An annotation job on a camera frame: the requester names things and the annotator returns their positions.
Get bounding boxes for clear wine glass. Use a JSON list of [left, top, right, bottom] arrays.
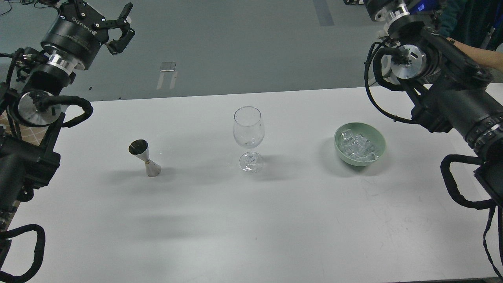
[[232, 106, 265, 173]]

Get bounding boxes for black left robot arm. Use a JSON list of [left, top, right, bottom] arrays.
[[0, 0, 135, 283]]

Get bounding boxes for clear ice cubes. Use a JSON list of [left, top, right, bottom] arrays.
[[338, 129, 380, 162]]

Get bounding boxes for person teal torso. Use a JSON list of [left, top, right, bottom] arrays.
[[438, 0, 503, 51]]

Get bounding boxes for green bowl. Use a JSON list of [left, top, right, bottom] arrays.
[[333, 122, 387, 167]]

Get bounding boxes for person forearm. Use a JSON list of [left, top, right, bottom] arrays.
[[446, 37, 503, 72]]

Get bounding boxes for steel cocktail jigger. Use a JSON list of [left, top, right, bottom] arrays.
[[128, 139, 162, 177]]

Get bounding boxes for metal floor plate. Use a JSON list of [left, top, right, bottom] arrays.
[[159, 61, 176, 72]]

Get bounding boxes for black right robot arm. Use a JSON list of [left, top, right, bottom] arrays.
[[363, 0, 502, 250]]

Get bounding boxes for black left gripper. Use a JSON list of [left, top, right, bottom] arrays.
[[40, 0, 135, 70]]

